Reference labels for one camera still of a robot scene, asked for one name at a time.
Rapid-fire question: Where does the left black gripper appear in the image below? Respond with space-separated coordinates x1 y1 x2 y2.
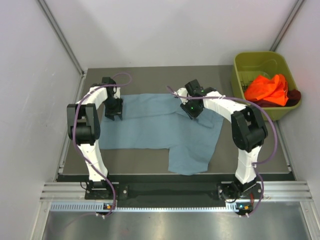
102 96 123 121

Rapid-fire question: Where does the light blue t-shirt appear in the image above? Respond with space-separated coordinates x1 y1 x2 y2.
99 93 224 176

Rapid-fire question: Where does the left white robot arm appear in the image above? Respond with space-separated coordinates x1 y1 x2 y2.
66 77 124 200

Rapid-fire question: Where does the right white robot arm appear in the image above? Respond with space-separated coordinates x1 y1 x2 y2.
176 79 268 202

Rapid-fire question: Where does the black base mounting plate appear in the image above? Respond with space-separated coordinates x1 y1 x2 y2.
80 174 261 208

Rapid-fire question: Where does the olive green plastic bin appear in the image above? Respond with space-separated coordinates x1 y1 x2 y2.
231 51 302 121

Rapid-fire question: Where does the orange t-shirt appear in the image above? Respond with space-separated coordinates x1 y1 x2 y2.
244 74 288 102

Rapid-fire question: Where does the dark red t-shirt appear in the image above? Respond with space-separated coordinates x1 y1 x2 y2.
252 89 302 108

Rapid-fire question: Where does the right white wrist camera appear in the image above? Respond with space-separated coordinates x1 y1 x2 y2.
174 87 189 105

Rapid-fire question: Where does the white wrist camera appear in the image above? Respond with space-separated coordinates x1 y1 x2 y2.
174 87 189 105
112 86 121 99

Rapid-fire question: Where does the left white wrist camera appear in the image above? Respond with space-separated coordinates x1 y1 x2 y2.
112 86 121 99

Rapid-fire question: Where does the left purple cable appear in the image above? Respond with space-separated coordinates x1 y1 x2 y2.
72 72 133 217

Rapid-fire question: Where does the slotted grey cable duct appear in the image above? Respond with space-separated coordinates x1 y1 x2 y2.
50 201 249 213

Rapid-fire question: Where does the aluminium frame rail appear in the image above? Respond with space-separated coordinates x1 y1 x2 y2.
40 181 313 202

